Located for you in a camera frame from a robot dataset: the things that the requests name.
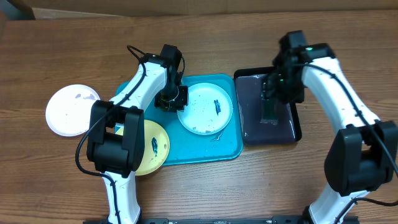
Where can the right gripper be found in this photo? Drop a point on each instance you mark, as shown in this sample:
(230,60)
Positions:
(270,91)

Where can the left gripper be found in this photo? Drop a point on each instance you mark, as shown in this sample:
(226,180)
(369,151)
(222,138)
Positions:
(180,104)

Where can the green scrubbing sponge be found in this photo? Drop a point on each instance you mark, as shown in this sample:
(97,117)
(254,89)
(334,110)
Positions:
(268,110)

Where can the light blue plate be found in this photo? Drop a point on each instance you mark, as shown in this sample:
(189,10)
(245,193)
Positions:
(209,109)

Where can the yellow plate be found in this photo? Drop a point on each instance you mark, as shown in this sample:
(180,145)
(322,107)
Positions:
(157,147)

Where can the white plate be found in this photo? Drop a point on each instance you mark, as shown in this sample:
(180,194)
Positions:
(68,111)

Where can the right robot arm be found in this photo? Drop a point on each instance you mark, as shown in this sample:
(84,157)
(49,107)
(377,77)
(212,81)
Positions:
(362,156)

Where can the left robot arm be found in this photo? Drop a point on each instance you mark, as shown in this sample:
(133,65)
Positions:
(116,138)

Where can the black water tray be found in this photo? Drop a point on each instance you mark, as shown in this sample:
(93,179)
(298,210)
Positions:
(248,83)

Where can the teal plastic tray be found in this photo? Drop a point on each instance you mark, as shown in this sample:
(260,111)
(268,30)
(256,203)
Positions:
(187,147)

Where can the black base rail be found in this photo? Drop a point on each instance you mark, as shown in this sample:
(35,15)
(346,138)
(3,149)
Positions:
(274,220)

